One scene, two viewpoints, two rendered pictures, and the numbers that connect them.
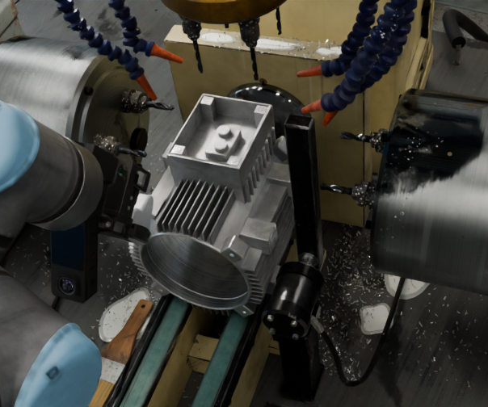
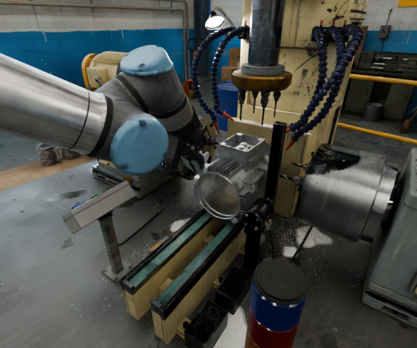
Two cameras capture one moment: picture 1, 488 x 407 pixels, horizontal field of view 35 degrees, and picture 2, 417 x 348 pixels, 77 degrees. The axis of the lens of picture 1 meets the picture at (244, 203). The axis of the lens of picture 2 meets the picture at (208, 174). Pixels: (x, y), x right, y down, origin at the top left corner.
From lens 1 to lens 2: 0.36 m
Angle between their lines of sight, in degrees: 19
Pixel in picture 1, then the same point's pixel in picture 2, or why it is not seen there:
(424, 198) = (328, 177)
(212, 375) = (212, 244)
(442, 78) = not seen: hidden behind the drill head
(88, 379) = (158, 148)
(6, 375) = (119, 115)
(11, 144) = (160, 56)
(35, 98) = not seen: hidden behind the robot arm
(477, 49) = not seen: hidden behind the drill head
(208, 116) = (238, 141)
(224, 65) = (248, 132)
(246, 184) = (248, 161)
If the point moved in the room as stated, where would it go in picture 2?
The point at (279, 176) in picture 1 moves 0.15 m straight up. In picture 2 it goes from (262, 167) to (267, 120)
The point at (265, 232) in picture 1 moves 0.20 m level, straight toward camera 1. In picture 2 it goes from (252, 181) to (250, 229)
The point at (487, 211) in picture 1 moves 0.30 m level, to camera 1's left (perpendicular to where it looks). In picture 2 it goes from (360, 186) to (235, 178)
